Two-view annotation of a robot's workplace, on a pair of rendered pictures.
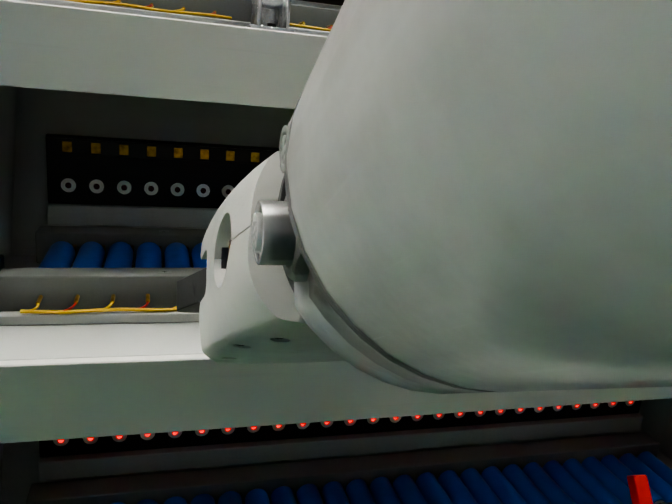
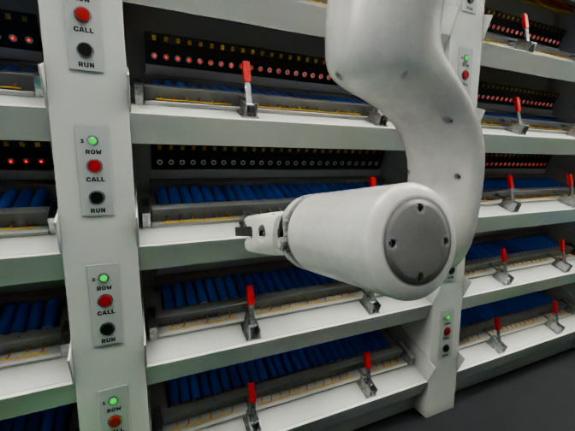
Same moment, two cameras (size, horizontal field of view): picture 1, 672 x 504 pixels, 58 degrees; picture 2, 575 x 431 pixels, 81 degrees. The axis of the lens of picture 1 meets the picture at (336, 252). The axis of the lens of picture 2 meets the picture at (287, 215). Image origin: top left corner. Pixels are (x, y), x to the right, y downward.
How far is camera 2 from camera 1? 0.24 m
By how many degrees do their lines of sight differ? 16
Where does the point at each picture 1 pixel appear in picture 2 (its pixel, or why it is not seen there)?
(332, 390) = not seen: hidden behind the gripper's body
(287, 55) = (256, 128)
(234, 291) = (267, 246)
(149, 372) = (212, 244)
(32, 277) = (163, 209)
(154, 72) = (208, 136)
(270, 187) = (276, 225)
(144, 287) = (203, 210)
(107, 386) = (198, 249)
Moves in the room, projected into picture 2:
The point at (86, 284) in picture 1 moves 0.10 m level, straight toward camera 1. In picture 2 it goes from (182, 210) to (198, 218)
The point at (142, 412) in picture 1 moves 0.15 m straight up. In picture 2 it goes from (210, 256) to (206, 164)
